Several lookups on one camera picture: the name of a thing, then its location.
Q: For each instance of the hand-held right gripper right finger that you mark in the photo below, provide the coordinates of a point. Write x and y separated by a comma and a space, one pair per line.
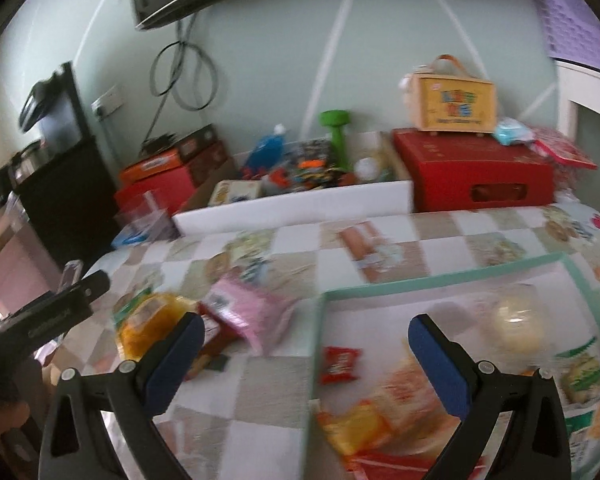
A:
440, 365

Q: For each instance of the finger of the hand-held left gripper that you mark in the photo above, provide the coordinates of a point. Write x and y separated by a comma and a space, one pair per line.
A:
90, 286

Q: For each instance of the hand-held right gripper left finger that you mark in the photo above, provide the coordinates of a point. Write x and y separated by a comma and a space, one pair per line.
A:
175, 360

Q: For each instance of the teal rimmed white tray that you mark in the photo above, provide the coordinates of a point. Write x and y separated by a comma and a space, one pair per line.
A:
375, 320

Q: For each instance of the round pastry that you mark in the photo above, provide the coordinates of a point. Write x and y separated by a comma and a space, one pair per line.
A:
517, 325

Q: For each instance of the pale green snack packet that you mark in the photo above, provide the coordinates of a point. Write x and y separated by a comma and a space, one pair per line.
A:
580, 367

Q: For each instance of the white green snack packet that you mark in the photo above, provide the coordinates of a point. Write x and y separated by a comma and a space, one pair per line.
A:
590, 422

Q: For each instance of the orange snack packet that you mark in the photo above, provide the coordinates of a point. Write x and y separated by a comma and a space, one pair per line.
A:
145, 322

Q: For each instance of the blue wipes pack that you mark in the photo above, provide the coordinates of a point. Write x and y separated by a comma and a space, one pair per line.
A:
130, 238

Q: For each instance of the pink side cabinet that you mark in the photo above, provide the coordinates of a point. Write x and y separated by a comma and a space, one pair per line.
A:
15, 260

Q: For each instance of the clear plastic box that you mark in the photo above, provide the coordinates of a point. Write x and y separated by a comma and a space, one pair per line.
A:
142, 215

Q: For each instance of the pink snack packet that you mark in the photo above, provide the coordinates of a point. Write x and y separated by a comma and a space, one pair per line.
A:
250, 312

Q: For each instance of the black cabinet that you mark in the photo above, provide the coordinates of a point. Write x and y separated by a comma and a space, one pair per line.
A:
65, 195

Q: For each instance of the small red snack packet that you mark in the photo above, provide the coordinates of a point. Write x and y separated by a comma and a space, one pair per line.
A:
337, 365

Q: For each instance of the orange biscuit packet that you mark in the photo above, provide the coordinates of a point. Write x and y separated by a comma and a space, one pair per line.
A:
352, 427

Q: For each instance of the checkered tablecloth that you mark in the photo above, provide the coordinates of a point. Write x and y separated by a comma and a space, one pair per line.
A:
280, 395

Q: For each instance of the red gift box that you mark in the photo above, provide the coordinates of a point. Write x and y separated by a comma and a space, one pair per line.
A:
155, 192

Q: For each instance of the long red snack packet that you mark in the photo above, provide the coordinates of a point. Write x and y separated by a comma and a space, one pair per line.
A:
380, 464

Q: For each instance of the orange flat box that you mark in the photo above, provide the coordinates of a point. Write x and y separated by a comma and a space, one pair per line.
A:
152, 167

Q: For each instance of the steel kettle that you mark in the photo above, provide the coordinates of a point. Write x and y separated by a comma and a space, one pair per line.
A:
27, 159

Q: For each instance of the cardboard box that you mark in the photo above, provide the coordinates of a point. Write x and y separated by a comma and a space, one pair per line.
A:
205, 182

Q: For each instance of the black power adapter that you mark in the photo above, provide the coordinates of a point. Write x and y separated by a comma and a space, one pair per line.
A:
157, 142

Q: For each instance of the black coffee machine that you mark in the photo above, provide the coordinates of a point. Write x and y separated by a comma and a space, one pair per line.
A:
55, 120

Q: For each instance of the dark red box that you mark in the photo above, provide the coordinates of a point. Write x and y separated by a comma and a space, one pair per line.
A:
210, 162

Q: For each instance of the small cartoon box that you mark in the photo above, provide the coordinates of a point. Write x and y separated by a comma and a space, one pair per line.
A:
235, 192

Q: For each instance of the dark brown box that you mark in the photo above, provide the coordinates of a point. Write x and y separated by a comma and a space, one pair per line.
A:
200, 141

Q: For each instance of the large red box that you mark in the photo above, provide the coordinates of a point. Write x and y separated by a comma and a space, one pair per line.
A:
472, 170

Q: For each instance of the white foam board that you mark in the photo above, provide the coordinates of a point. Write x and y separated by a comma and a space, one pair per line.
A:
305, 205

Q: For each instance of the clear baby bottle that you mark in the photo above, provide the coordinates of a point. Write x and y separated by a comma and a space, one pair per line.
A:
367, 169

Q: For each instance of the blue bottle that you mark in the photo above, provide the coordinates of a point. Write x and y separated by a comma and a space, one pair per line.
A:
267, 150

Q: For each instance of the pile of small toys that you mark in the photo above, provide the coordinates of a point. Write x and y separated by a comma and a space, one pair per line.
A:
305, 167

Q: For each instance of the light blue tissue pack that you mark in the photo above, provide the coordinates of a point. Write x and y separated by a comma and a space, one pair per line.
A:
515, 132

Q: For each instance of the red patterned bag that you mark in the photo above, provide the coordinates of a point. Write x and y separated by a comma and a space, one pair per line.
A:
565, 150

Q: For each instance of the green dumbbell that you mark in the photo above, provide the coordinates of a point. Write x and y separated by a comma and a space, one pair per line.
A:
337, 135

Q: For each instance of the beige toy carry case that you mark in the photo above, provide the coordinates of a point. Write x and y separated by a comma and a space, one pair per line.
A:
452, 102

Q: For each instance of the white chair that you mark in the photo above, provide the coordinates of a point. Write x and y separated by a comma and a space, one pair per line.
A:
565, 110

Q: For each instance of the white wall socket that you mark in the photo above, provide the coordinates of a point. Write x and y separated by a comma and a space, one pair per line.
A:
107, 102

